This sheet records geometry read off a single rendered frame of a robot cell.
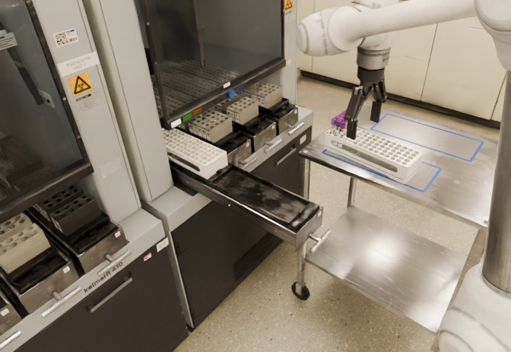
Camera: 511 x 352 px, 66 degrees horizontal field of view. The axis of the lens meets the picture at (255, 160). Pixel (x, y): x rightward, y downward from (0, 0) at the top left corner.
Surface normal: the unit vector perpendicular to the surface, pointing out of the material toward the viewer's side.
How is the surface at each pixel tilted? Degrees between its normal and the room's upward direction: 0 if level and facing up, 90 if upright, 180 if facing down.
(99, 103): 90
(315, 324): 0
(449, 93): 90
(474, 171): 0
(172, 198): 0
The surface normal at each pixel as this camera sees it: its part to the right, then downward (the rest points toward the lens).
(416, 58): -0.64, 0.47
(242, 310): -0.04, -0.81
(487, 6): -0.89, 0.15
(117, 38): 0.77, 0.34
